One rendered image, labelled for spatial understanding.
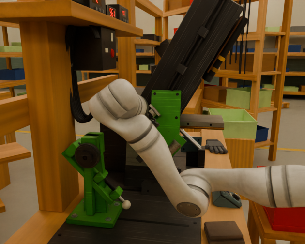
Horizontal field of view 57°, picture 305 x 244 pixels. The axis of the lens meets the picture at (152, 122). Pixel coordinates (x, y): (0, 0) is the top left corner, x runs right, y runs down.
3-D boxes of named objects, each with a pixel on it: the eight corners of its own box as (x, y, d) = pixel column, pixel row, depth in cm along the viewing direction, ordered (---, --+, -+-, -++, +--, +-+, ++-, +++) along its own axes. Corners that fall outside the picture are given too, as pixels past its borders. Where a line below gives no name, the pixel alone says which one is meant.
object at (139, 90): (153, 150, 152) (153, 87, 144) (141, 173, 123) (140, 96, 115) (120, 148, 155) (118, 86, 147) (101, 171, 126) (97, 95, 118)
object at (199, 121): (221, 121, 132) (221, 114, 131) (223, 130, 117) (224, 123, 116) (140, 118, 138) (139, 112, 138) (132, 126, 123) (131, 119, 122)
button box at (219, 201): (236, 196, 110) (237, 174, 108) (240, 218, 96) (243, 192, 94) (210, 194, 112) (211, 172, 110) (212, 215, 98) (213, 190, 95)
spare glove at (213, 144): (201, 143, 165) (201, 138, 165) (219, 143, 165) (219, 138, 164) (207, 154, 146) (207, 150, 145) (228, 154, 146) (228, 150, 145)
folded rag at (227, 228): (236, 228, 84) (237, 220, 84) (245, 246, 77) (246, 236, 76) (203, 228, 84) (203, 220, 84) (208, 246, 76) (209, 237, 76)
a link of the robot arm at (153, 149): (117, 153, 62) (130, 129, 69) (182, 223, 72) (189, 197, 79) (148, 141, 57) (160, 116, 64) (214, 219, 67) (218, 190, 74)
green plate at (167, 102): (180, 144, 115) (182, 92, 115) (178, 145, 107) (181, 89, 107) (152, 142, 117) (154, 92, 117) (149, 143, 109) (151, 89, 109)
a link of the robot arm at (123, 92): (137, 82, 71) (110, 102, 73) (119, 70, 56) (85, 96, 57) (152, 104, 71) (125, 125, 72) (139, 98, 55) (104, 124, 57)
